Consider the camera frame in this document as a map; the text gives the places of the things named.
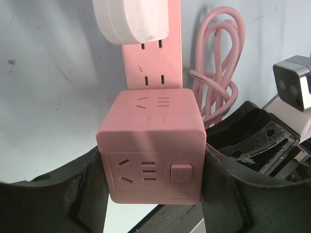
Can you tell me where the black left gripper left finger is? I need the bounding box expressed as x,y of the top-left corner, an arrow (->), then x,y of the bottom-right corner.
0,148 -> 109,233

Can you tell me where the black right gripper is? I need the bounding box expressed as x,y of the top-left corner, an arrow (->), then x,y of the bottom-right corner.
206,98 -> 311,181

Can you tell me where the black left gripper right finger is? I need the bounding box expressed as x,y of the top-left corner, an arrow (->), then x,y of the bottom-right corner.
201,144 -> 311,233

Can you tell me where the pink cube socket adapter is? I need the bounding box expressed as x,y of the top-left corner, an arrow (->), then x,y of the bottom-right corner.
96,89 -> 207,205

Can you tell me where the pink power strip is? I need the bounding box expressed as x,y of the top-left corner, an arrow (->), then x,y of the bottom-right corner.
122,0 -> 183,90

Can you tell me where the white charger plug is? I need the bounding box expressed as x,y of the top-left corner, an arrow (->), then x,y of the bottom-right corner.
92,0 -> 169,45

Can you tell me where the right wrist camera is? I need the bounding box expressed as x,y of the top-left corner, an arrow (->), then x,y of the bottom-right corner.
273,55 -> 311,112

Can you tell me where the pink coiled power cord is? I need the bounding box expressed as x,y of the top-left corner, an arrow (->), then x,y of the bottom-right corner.
189,6 -> 246,129

